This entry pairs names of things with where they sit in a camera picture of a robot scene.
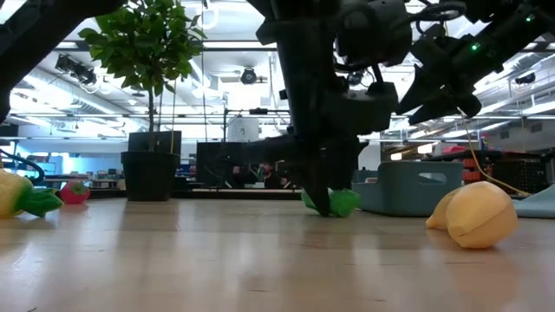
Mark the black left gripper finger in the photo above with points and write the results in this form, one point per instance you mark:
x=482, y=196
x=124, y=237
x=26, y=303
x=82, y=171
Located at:
x=318, y=173
x=345, y=164

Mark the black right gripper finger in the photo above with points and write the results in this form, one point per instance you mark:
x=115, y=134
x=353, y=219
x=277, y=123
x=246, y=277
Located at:
x=455, y=108
x=422, y=89

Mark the green toy cucumber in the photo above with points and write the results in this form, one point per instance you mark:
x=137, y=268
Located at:
x=344, y=203

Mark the teal plastic container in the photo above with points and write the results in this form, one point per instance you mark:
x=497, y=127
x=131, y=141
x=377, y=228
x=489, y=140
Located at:
x=399, y=195

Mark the yellow toy banana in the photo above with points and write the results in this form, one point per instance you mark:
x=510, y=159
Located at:
x=477, y=216

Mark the red toy strawberry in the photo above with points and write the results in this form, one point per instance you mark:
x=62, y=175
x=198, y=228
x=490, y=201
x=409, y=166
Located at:
x=74, y=193

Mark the yellow toy vegetable green stem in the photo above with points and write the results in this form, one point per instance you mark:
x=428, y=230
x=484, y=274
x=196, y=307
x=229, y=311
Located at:
x=13, y=195

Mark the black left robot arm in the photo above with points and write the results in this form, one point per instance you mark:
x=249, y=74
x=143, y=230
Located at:
x=26, y=39

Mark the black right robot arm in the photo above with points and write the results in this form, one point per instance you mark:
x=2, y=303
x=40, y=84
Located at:
x=520, y=30

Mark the person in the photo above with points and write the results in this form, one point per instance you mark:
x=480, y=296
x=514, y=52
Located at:
x=237, y=174
x=269, y=177

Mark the round black ceiling lamp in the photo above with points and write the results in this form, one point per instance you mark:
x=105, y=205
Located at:
x=248, y=76

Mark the black shelf rack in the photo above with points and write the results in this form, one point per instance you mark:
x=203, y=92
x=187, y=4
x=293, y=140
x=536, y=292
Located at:
x=511, y=171

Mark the black background screen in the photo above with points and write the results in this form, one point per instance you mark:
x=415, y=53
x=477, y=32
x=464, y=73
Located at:
x=139, y=141
x=217, y=164

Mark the light blue cloth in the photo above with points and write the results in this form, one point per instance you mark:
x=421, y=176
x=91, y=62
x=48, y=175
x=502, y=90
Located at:
x=537, y=203

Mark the black plant pot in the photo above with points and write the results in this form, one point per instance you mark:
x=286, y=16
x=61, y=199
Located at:
x=149, y=175

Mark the green leafy plant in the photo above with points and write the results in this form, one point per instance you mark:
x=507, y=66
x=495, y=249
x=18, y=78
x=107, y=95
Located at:
x=143, y=39

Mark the black ceiling projector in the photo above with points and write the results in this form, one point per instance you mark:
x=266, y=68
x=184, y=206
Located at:
x=76, y=69

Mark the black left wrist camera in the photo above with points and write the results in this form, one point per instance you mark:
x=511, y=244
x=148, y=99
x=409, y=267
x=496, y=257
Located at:
x=368, y=110

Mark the black aluminium table frame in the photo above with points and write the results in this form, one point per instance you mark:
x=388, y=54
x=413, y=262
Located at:
x=238, y=194

